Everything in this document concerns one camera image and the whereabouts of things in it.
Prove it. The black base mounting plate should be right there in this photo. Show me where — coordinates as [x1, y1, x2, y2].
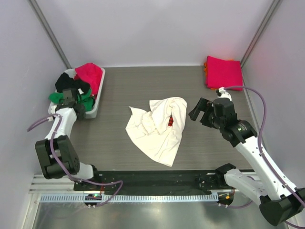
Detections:
[73, 169, 235, 196]

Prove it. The crumpled pink t-shirt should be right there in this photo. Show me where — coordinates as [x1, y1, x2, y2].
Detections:
[74, 63, 104, 95]

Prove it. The crumpled green t-shirt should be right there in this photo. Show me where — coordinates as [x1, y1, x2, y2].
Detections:
[49, 88, 95, 112]

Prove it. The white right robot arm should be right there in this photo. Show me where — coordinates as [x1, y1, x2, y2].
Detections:
[189, 98, 305, 226]

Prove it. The crumpled black t-shirt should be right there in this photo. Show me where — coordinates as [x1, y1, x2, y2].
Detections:
[55, 73, 90, 94]

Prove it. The white slotted cable duct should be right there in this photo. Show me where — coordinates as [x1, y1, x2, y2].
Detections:
[40, 192, 218, 203]

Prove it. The white plastic laundry basket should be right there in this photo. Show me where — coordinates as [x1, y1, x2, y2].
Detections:
[48, 67, 106, 119]

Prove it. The white printed t-shirt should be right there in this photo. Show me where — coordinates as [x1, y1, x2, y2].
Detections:
[125, 97, 187, 167]

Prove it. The right aluminium frame post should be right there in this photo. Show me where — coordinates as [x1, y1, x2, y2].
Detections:
[239, 0, 283, 70]

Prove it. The aluminium front rail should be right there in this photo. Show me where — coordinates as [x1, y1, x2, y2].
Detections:
[29, 174, 77, 193]

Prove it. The left aluminium frame post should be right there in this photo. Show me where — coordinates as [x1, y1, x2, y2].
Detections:
[28, 0, 71, 69]

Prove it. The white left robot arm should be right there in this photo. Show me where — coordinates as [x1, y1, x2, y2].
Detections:
[28, 89, 102, 190]

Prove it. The aluminium frame post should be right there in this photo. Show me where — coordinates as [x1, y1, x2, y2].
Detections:
[239, 0, 283, 70]
[28, 0, 71, 69]

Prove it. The folded pink t-shirt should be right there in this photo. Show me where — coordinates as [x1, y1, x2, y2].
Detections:
[206, 56, 243, 89]

